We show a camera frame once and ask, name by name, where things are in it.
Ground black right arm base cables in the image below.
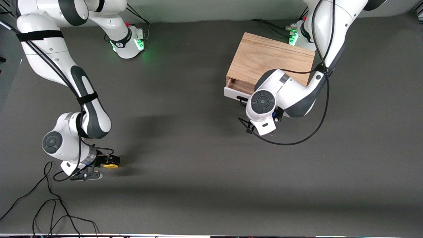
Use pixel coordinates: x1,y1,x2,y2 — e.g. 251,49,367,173
124,4,151,41

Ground black right arm wrist cable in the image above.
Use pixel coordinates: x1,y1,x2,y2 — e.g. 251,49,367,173
0,19,115,182

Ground white-fronted drawer with black handle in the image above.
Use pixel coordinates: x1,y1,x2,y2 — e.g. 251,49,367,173
224,77,262,107

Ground thin black loose cable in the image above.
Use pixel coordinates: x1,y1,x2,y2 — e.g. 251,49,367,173
0,161,100,238

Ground black left arm base cables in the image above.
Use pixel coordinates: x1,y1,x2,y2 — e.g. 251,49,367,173
250,7,310,37

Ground wooden drawer cabinet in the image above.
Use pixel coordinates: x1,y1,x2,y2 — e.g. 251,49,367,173
226,32,316,96

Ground black arm wrist cable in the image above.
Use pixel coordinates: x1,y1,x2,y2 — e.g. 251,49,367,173
238,0,336,146
0,19,115,182

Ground black left arm wrist cable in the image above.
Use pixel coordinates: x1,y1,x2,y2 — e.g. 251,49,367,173
238,0,336,146

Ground black arm base cables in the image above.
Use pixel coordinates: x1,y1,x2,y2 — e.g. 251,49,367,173
124,4,151,41
250,7,310,37

